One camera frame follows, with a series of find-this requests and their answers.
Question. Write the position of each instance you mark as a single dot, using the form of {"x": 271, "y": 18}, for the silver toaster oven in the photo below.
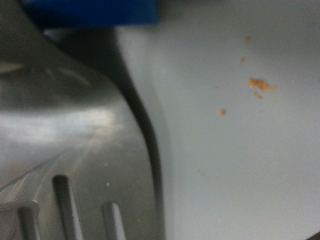
{"x": 233, "y": 150}

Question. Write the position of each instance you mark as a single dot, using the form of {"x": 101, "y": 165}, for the spatula with blue grip block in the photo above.
{"x": 83, "y": 133}

